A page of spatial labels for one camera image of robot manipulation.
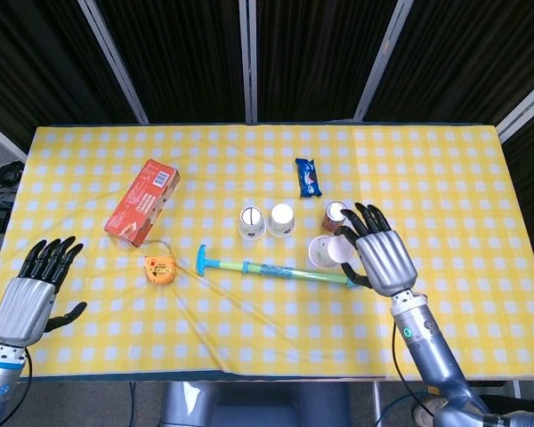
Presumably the black partition panel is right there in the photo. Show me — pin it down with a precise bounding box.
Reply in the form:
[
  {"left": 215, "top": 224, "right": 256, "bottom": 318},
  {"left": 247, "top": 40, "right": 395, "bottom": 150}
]
[
  {"left": 365, "top": 0, "right": 534, "bottom": 125},
  {"left": 91, "top": 0, "right": 251, "bottom": 125},
  {"left": 0, "top": 0, "right": 140, "bottom": 140},
  {"left": 257, "top": 0, "right": 402, "bottom": 122}
]

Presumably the orange cardboard box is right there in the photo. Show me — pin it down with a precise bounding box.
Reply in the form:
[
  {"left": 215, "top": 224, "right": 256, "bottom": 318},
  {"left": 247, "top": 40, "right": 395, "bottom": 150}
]
[{"left": 103, "top": 158, "right": 182, "bottom": 248}]

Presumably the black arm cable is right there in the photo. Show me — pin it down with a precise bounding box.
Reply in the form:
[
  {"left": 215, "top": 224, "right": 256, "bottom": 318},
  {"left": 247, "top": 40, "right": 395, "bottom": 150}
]
[
  {"left": 23, "top": 345, "right": 35, "bottom": 427},
  {"left": 391, "top": 326, "right": 435, "bottom": 427}
]

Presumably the yellow checkered tablecloth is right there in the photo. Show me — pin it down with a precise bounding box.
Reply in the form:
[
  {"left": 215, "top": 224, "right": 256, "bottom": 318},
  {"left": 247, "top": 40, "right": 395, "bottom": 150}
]
[{"left": 0, "top": 123, "right": 534, "bottom": 380}]

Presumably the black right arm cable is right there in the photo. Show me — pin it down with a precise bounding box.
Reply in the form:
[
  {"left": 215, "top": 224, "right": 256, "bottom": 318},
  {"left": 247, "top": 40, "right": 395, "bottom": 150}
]
[{"left": 391, "top": 326, "right": 435, "bottom": 427}]

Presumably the blue snack packet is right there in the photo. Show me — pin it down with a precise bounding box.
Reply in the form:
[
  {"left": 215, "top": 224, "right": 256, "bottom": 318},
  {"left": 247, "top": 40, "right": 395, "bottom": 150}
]
[{"left": 295, "top": 157, "right": 324, "bottom": 199}]

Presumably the red drink can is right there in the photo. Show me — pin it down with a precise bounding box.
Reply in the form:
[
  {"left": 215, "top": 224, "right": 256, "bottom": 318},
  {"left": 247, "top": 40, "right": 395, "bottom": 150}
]
[{"left": 322, "top": 201, "right": 352, "bottom": 233}]

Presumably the blue green water pump toy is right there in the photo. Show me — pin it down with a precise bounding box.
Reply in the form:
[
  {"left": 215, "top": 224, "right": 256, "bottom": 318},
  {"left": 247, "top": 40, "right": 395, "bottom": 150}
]
[{"left": 196, "top": 244, "right": 361, "bottom": 289}]

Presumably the paper cup with black line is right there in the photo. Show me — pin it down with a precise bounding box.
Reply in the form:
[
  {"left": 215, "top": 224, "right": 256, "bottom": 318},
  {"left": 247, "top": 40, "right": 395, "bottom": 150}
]
[{"left": 239, "top": 206, "right": 267, "bottom": 240}]

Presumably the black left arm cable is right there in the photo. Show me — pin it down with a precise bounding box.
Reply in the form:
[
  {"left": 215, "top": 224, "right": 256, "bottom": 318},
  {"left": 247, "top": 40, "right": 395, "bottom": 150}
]
[{"left": 23, "top": 345, "right": 35, "bottom": 427}]

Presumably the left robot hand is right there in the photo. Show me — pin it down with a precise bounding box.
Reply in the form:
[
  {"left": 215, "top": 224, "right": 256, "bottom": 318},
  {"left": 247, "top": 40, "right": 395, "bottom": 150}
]
[{"left": 0, "top": 235, "right": 89, "bottom": 348}]

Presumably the orange round toy with string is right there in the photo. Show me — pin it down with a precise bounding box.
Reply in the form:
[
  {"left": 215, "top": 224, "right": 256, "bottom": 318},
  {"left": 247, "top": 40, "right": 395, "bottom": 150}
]
[{"left": 143, "top": 254, "right": 177, "bottom": 286}]

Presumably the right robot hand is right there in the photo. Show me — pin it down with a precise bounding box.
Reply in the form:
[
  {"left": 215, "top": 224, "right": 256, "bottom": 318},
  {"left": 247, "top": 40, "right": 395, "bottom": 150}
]
[{"left": 333, "top": 202, "right": 418, "bottom": 298}]

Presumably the white floral paper cup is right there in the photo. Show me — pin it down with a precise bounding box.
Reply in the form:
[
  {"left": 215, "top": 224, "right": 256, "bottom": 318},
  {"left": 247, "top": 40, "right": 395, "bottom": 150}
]
[
  {"left": 308, "top": 234, "right": 355, "bottom": 270},
  {"left": 266, "top": 203, "right": 296, "bottom": 238}
]

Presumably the white partition frame post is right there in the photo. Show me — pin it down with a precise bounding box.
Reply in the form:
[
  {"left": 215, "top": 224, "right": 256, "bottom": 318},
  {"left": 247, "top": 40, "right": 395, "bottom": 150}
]
[
  {"left": 0, "top": 114, "right": 28, "bottom": 164},
  {"left": 238, "top": 0, "right": 260, "bottom": 124},
  {"left": 496, "top": 73, "right": 534, "bottom": 144},
  {"left": 353, "top": 0, "right": 415, "bottom": 122},
  {"left": 77, "top": 0, "right": 150, "bottom": 125}
]

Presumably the black cable bundle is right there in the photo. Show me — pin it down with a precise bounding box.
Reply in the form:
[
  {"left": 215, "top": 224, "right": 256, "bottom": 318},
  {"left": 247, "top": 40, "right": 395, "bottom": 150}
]
[{"left": 0, "top": 159, "right": 26, "bottom": 197}]

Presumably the grey robot torso base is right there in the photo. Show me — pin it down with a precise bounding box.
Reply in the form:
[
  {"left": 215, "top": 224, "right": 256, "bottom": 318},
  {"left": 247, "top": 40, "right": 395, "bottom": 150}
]
[{"left": 159, "top": 380, "right": 352, "bottom": 427}]

